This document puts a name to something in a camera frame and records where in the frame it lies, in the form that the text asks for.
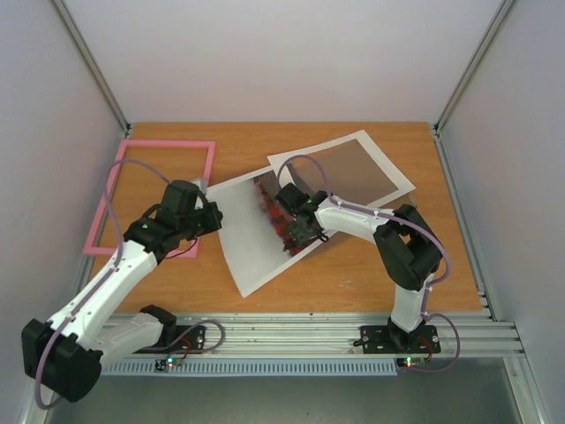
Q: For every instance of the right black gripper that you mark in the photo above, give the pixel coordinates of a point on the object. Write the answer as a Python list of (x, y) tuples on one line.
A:
[(298, 234)]

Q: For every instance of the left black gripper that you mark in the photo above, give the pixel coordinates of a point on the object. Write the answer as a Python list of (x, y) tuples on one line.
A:
[(214, 220)]

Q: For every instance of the landscape photo print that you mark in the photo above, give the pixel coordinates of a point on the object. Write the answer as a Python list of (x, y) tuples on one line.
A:
[(254, 252)]

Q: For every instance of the white mat board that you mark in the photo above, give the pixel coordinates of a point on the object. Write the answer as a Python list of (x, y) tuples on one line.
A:
[(393, 168)]

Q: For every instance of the pink photo frame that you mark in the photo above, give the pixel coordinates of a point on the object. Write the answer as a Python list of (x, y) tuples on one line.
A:
[(90, 248)]

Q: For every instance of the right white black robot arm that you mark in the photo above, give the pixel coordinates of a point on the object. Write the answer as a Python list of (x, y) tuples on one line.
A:
[(410, 252)]

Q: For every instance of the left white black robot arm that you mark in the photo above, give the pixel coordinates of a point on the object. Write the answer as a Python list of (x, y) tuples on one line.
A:
[(68, 352)]

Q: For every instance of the left small circuit board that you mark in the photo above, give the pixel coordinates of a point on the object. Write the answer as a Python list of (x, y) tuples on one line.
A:
[(167, 365)]

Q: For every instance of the small circuit board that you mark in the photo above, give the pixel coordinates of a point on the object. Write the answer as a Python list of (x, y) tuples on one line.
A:
[(167, 365), (411, 362)]

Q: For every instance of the right small circuit board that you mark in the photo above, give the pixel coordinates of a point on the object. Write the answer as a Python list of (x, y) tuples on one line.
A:
[(411, 362)]

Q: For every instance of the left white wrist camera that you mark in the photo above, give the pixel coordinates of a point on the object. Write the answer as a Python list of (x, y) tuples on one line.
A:
[(201, 183)]

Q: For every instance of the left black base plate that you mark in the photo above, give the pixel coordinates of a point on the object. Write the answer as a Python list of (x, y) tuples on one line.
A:
[(177, 338)]

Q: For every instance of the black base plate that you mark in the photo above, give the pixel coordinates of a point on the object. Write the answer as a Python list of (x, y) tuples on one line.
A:
[(177, 338), (381, 339)]

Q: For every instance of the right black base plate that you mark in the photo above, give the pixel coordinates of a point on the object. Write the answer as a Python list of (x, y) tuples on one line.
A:
[(381, 339)]

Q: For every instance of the grey slotted cable duct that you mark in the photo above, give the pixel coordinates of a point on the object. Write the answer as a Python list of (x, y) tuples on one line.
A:
[(206, 368)]

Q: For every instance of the left aluminium corner post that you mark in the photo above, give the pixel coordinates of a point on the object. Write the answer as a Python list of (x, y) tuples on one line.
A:
[(71, 27)]

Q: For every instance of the aluminium corner post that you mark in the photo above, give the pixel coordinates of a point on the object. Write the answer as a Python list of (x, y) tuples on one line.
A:
[(478, 56), (71, 27)]

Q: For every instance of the aluminium rail base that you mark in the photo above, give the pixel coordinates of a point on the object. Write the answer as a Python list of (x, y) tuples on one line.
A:
[(331, 335)]

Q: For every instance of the right aluminium corner post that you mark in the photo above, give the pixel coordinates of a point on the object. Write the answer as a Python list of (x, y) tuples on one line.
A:
[(478, 56)]

